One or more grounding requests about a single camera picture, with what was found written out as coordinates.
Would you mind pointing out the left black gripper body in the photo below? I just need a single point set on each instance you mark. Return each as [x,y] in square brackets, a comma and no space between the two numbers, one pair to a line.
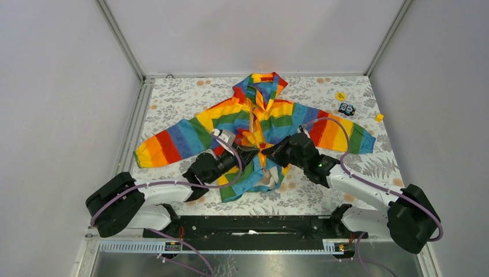
[243,163]

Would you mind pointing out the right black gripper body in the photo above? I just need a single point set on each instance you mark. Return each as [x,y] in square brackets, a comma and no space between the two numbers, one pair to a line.
[284,155]

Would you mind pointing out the rainbow striped hooded jacket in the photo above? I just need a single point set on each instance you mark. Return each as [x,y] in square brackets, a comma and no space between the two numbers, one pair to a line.
[258,118]

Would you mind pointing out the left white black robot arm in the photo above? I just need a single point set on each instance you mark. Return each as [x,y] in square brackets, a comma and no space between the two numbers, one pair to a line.
[122,203]

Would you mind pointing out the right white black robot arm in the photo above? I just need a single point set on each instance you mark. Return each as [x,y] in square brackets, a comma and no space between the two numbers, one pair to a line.
[405,215]

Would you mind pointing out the small black printed card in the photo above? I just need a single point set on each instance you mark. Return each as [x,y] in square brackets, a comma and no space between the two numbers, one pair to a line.
[347,109]

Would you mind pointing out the yellow round token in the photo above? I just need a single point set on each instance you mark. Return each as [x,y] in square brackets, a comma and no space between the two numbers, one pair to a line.
[340,96]

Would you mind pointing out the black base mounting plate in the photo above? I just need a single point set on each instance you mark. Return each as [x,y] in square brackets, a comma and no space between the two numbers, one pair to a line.
[277,228]

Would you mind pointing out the small yellow cube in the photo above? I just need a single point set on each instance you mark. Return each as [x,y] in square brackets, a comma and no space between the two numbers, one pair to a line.
[379,117]

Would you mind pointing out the floral patterned table mat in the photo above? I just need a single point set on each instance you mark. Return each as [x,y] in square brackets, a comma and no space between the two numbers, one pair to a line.
[183,98]

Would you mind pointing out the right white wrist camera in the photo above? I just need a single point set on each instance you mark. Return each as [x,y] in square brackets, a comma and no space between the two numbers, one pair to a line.
[303,130]

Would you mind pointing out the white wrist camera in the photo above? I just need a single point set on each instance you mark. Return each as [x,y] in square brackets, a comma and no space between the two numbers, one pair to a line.
[303,130]
[225,137]

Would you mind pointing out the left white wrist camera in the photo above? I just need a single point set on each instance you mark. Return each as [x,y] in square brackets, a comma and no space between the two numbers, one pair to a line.
[225,137]

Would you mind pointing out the perforated aluminium rail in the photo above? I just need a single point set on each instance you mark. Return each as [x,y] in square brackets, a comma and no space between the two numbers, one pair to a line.
[320,246]

